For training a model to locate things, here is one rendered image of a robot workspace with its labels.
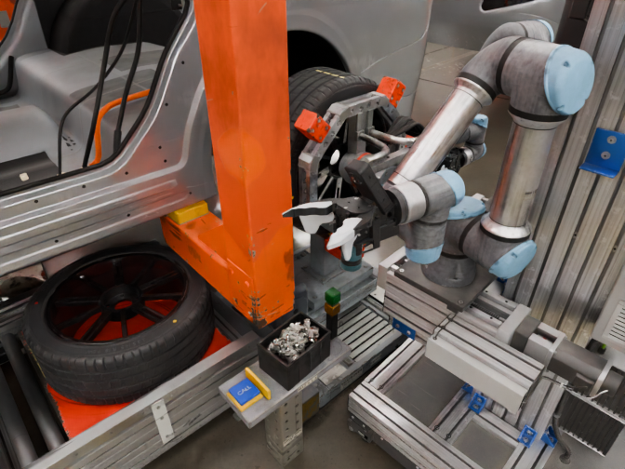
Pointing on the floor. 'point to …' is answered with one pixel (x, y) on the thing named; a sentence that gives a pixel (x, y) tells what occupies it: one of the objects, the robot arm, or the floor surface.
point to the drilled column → (285, 430)
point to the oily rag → (11, 287)
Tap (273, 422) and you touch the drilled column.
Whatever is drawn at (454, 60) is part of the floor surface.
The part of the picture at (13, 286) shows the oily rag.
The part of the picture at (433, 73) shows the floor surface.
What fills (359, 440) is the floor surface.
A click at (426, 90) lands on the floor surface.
